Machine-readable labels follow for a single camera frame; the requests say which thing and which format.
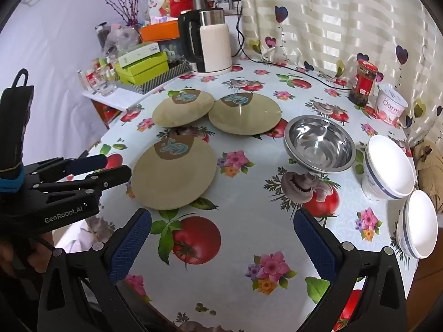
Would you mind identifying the tan stuffed cushion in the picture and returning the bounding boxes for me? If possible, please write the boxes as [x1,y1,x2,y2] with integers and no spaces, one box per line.
[413,140,443,215]

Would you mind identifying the stainless steel bowl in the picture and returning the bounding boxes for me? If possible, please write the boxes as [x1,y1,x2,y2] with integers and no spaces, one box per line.
[284,114,357,174]

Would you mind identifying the black white striped tray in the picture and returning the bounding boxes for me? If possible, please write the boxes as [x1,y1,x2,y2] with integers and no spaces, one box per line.
[119,62,192,95]

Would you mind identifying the white bowl blue stripe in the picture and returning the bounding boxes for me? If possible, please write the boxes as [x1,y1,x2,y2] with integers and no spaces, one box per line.
[396,190,438,260]
[361,134,416,201]

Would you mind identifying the orange box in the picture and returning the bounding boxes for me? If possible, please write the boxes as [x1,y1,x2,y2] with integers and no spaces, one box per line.
[139,21,181,42]

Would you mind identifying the white paper sheet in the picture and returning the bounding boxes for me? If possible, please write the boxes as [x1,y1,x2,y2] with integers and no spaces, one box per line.
[83,88,146,111]

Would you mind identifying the white electric kettle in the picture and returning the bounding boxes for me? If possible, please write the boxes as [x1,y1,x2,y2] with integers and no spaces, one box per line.
[177,7,233,76]

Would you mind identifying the tan plate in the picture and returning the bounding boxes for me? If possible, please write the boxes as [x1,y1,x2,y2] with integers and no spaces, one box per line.
[151,89,214,128]
[208,92,282,135]
[132,136,218,211]

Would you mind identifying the floral printed tablecloth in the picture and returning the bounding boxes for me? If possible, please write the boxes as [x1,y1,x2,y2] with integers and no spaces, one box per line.
[81,60,421,332]

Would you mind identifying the small dark bottle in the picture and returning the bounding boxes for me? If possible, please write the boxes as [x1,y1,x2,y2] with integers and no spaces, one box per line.
[95,22,108,49]

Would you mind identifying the person's left hand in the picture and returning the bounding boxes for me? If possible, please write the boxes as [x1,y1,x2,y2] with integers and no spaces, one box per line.
[0,242,42,279]

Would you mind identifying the chili sauce jar red lid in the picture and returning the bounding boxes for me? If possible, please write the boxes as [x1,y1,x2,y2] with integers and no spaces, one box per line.
[348,59,378,108]

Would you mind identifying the clear plastic bag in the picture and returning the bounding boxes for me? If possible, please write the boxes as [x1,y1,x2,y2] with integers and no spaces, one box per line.
[104,24,142,52]

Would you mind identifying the cluster of small glass bottles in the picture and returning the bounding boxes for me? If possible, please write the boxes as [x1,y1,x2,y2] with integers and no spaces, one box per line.
[78,57,118,95]

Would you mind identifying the white yogurt cup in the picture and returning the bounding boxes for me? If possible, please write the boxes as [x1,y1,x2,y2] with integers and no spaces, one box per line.
[375,84,409,126]

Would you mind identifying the colourful printed bag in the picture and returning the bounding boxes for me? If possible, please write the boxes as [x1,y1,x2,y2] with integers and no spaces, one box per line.
[147,0,174,21]

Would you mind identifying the purple flower branches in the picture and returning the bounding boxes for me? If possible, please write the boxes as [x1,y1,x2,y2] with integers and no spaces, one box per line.
[66,0,153,28]

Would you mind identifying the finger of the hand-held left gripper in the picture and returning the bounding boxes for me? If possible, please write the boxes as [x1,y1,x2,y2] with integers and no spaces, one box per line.
[31,165,133,204]
[26,154,109,181]

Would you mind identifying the heart print curtain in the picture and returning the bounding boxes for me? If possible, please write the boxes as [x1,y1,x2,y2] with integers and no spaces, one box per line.
[235,0,443,146]

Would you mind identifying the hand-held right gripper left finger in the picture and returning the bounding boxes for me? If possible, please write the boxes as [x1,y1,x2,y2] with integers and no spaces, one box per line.
[38,208,153,332]

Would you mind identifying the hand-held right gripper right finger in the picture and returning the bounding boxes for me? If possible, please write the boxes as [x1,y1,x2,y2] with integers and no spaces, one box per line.
[292,208,407,332]

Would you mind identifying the black power cable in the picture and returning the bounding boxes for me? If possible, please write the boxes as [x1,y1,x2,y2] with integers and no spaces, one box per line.
[236,7,354,92]

